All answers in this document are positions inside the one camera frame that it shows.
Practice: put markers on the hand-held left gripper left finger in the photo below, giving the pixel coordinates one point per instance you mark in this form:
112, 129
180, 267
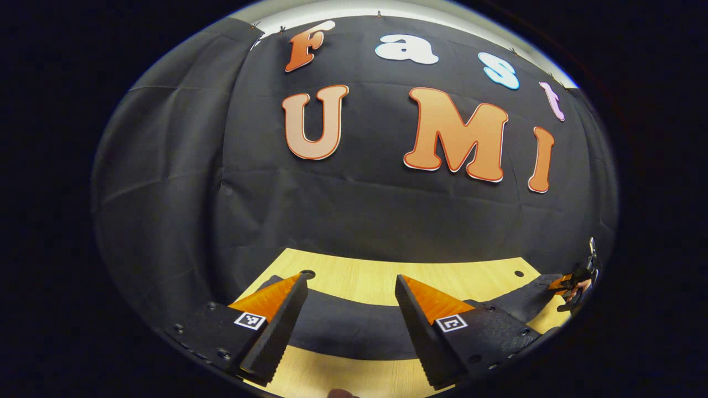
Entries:
279, 331

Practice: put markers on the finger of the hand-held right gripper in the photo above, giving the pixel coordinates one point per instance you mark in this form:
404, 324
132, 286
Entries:
560, 283

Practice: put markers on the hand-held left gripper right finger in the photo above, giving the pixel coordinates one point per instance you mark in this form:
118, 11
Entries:
423, 337

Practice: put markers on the dark grey jeans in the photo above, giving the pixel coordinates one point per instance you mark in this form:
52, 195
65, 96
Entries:
348, 326

